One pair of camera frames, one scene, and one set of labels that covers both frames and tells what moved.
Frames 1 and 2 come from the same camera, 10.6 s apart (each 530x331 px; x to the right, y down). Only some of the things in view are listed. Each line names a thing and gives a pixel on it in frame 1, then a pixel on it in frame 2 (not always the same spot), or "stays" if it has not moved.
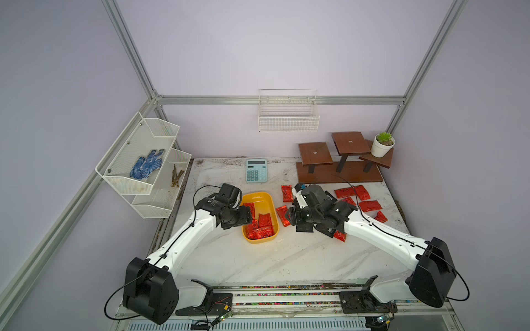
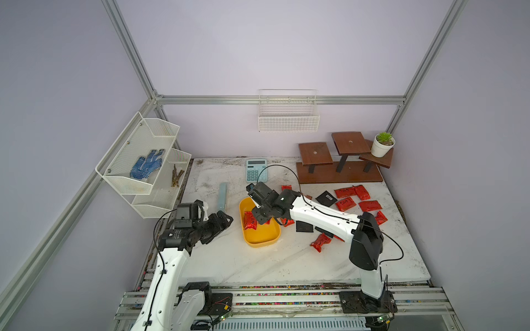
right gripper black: (296, 216) to (261, 218)
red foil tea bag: (381, 217) stays
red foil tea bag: (370, 205) stays
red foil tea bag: (362, 193) stays
